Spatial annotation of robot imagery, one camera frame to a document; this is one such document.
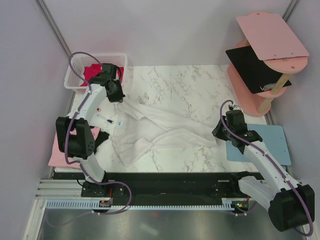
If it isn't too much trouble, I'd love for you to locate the black t shirt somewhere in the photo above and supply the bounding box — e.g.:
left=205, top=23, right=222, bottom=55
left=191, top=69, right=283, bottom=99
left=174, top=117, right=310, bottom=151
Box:
left=90, top=126, right=110, bottom=154

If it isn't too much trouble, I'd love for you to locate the pink t shirt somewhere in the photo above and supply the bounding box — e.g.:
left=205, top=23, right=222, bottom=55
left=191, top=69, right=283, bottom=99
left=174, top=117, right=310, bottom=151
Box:
left=47, top=126, right=100, bottom=171

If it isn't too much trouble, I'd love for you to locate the pink wooden shelf stand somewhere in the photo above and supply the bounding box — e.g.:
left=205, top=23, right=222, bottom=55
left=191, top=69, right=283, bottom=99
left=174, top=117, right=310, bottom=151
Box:
left=227, top=12, right=310, bottom=117

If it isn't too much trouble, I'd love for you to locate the red t shirt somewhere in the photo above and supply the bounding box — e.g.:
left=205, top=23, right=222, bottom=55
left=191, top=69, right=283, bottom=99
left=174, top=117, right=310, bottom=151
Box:
left=83, top=64, right=125, bottom=83

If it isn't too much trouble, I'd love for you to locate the black square sheet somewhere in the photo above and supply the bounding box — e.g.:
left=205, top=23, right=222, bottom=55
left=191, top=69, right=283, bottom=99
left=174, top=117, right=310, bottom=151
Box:
left=225, top=46, right=283, bottom=94

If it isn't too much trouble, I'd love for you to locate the white slotted cable duct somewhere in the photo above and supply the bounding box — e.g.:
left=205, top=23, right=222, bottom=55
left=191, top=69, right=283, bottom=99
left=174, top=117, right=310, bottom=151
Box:
left=45, top=197, right=247, bottom=211

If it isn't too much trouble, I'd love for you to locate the light blue mat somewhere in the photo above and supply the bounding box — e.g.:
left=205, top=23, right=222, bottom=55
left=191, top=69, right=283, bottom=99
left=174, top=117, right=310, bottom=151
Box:
left=225, top=123, right=292, bottom=166

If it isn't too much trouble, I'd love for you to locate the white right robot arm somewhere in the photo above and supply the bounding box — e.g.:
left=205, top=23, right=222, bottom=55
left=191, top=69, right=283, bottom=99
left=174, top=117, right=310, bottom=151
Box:
left=212, top=109, right=315, bottom=236

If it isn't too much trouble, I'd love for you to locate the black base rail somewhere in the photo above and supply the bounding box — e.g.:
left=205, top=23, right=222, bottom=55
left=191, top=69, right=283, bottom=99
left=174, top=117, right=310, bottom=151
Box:
left=52, top=171, right=266, bottom=207

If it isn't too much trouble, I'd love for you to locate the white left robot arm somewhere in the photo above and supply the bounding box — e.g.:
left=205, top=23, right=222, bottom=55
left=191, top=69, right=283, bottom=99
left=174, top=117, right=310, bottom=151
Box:
left=55, top=63, right=125, bottom=197

